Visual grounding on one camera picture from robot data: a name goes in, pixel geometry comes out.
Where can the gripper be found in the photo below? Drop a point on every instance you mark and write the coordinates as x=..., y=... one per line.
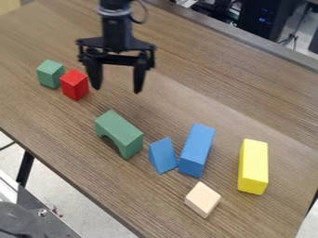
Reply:
x=117, y=37

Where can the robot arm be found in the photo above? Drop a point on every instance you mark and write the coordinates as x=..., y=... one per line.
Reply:
x=115, y=6

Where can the red cube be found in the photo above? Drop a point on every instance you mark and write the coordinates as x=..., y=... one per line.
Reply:
x=75, y=84

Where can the green arch block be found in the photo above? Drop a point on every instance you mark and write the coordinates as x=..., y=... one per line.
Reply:
x=120, y=133

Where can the green cube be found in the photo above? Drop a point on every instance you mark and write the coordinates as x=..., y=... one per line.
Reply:
x=49, y=73

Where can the blue wedge block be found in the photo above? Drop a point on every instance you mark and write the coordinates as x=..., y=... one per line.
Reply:
x=163, y=156

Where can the blue rectangular block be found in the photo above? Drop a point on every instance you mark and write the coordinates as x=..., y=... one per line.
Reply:
x=197, y=149

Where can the beige cube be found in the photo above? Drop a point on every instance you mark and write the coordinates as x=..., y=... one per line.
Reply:
x=202, y=199

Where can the yellow rectangular block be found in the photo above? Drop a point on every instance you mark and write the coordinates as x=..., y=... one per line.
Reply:
x=253, y=166

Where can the black computer tower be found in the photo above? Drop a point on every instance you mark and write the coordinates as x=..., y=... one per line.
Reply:
x=265, y=17

